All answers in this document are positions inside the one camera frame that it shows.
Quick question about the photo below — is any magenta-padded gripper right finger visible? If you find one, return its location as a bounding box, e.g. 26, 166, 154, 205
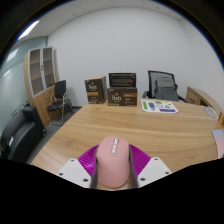
128, 143, 173, 189

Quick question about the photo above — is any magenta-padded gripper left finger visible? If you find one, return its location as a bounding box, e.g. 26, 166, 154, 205
56, 144, 100, 190

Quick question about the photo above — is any pink computer mouse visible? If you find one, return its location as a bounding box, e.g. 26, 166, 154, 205
95, 135, 132, 189

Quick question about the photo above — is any pink and blue mouse pad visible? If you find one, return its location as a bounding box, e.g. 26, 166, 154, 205
211, 129, 224, 159

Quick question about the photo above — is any white green purple leaflet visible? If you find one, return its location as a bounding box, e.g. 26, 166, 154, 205
140, 99, 180, 114

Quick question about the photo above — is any black leather sofa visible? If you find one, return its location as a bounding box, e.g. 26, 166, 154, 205
0, 105, 46, 164

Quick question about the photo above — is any wide brown cardboard box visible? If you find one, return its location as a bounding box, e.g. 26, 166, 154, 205
107, 86, 138, 107

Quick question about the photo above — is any tall brown cardboard box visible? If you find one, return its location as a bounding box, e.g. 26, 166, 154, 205
84, 76, 108, 105

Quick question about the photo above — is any black visitor chair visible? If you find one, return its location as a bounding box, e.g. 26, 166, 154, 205
46, 79, 74, 126

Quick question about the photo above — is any grey backpack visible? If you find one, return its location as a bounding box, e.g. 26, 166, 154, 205
153, 76, 180, 102

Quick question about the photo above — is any black mesh office chair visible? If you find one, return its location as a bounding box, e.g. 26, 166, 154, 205
142, 70, 188, 103

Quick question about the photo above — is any wooden side desk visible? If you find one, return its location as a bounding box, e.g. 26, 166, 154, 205
185, 86, 224, 116

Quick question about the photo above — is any black cardboard box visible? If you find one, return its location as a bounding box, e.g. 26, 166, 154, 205
108, 72, 137, 89

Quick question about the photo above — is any wooden glass-door shelf cabinet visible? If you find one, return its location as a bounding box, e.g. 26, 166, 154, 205
23, 46, 64, 128

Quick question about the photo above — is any long ceiling light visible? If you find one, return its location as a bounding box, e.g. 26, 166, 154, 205
17, 20, 40, 42

